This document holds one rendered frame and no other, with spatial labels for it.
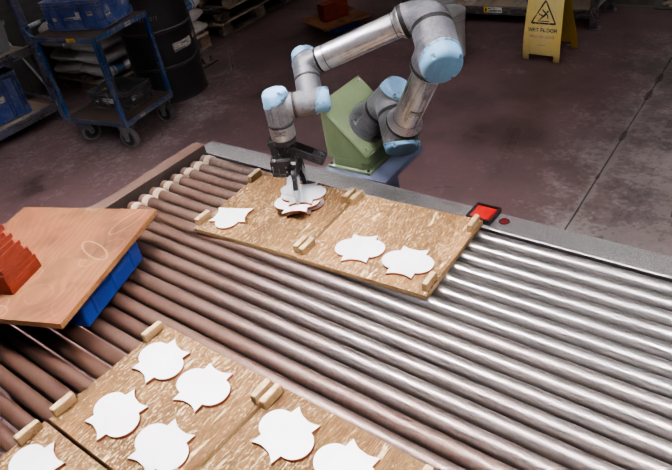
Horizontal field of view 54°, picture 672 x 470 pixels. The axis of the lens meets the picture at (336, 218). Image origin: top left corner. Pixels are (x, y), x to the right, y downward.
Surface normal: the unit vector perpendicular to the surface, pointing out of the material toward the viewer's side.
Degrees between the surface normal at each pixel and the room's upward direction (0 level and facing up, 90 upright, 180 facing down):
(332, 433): 0
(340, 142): 90
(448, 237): 0
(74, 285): 0
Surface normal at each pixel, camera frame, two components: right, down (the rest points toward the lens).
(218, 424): -0.16, -0.82
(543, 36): -0.64, 0.33
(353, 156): -0.57, 0.53
